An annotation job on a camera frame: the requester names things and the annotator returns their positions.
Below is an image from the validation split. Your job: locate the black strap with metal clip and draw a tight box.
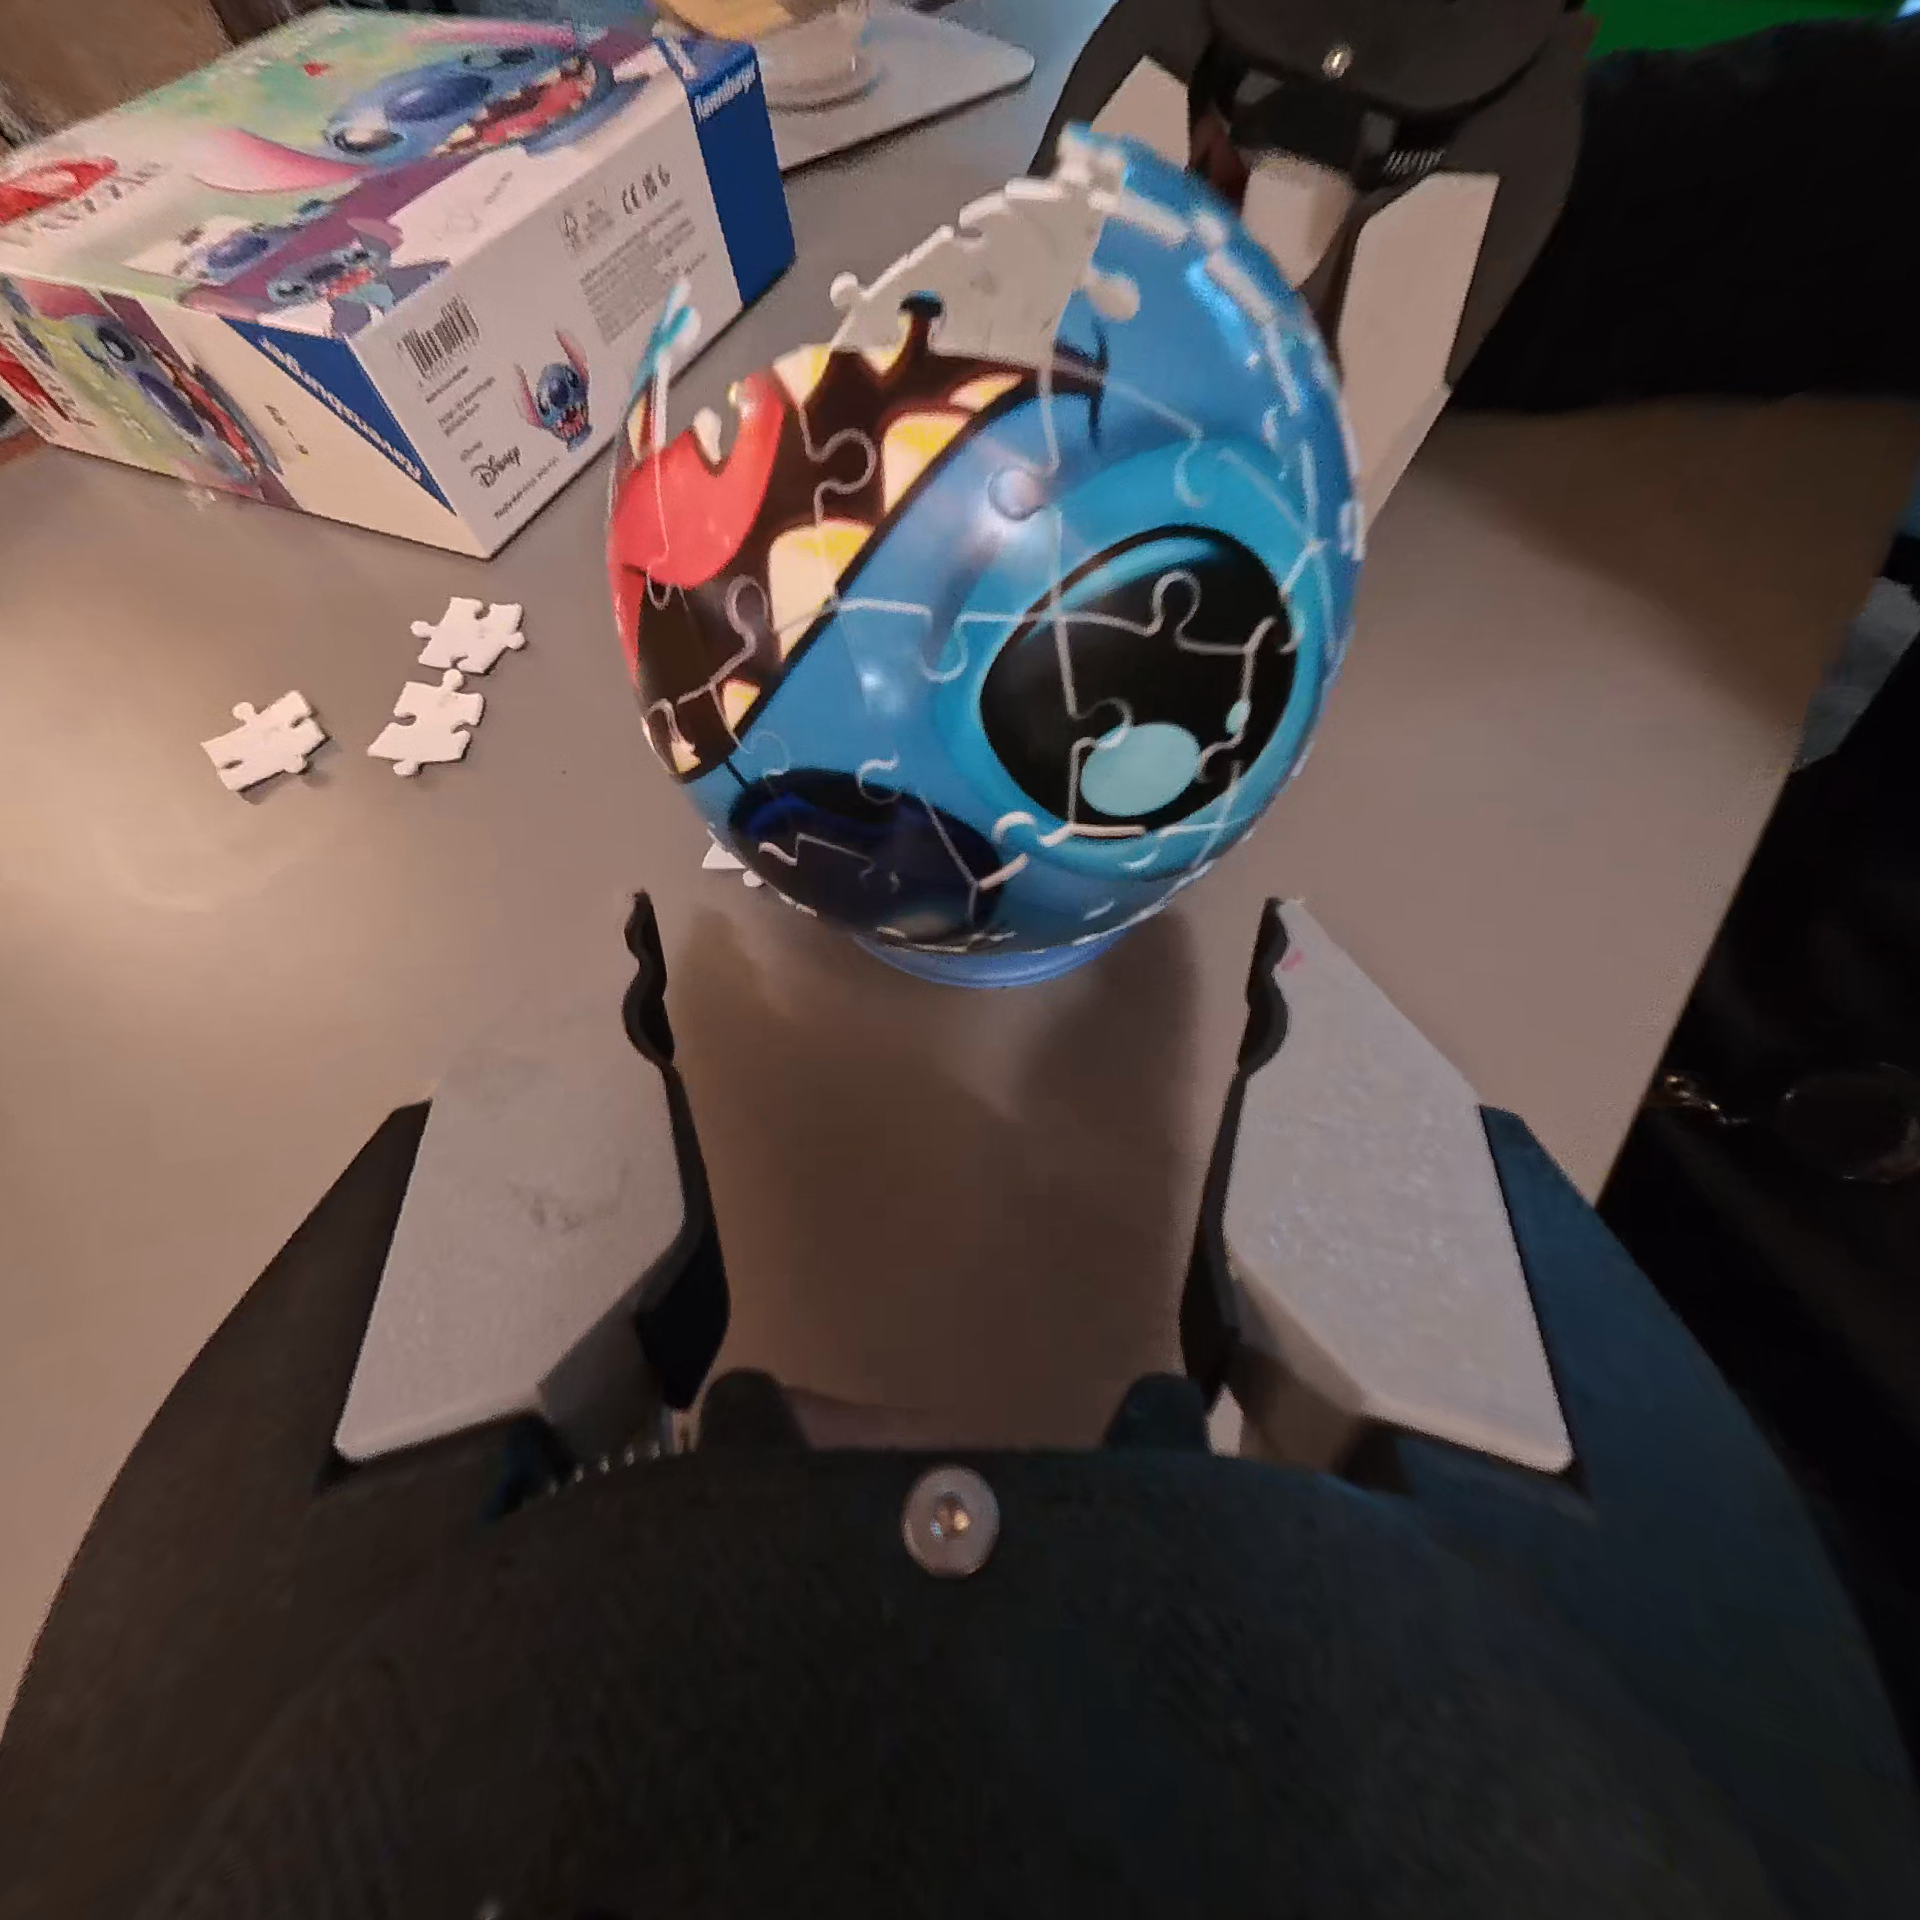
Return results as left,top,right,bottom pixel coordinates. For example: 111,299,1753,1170
1650,1062,1920,1188

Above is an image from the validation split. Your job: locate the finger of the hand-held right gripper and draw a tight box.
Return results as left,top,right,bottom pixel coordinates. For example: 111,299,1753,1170
1087,66,1202,159
1303,155,1507,528

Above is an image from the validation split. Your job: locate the blue puzzle ball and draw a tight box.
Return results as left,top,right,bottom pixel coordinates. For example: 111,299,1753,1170
605,125,1368,973

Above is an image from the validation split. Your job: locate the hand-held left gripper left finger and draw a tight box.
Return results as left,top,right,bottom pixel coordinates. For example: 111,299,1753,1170
330,891,733,1464

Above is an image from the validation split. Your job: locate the printed puzzle box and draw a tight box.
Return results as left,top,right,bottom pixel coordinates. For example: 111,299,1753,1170
0,6,799,560

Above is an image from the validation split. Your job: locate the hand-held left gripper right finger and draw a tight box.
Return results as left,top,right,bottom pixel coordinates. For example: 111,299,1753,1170
1178,895,1579,1480

